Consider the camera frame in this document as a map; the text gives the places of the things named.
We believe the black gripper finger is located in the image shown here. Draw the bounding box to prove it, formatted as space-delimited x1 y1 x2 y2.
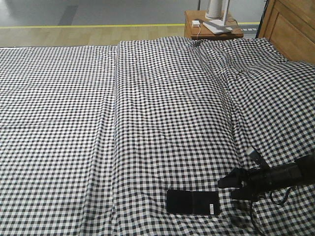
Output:
230 187 258 202
218 168 249 188

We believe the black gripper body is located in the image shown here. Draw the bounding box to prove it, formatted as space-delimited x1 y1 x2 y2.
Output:
243 164 303 197

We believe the black smartphone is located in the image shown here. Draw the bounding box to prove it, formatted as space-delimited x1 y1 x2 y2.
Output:
166 190 220 215

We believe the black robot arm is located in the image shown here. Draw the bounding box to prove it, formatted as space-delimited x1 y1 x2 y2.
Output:
218 153 315 202

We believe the white desk lamp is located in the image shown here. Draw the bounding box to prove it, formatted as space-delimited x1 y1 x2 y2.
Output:
203 0 232 34

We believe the black white checkered bedsheet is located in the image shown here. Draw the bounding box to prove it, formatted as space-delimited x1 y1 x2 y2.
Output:
0 37 315 236

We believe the wooden nightstand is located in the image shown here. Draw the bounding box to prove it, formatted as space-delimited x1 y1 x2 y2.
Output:
184 10 244 40

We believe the small white charger box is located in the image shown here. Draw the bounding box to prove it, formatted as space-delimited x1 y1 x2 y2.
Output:
191 20 200 28

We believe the wooden headboard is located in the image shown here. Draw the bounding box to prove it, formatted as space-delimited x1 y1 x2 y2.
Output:
258 0 315 64

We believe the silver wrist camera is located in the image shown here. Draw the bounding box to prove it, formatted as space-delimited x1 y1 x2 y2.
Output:
246 147 269 169

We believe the black camera cable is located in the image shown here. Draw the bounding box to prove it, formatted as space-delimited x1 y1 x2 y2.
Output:
248 184 296 227

